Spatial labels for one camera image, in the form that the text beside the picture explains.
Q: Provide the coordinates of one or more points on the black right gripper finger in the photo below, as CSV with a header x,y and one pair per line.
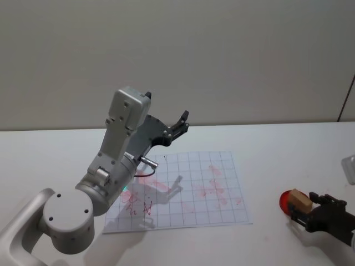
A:
x,y
298,214
321,197

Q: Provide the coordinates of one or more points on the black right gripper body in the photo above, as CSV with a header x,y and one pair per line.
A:
x,y
330,219

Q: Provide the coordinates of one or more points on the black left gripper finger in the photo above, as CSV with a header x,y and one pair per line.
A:
x,y
183,116
180,130

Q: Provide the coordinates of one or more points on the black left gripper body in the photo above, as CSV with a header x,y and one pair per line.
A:
x,y
151,133

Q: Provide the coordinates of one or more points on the red stamp with wooden block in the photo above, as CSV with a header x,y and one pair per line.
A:
x,y
299,200

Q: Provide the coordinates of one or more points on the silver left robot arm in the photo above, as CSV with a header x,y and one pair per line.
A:
x,y
69,219

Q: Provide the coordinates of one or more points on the white grid paper sheet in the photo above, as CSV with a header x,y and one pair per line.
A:
x,y
194,180

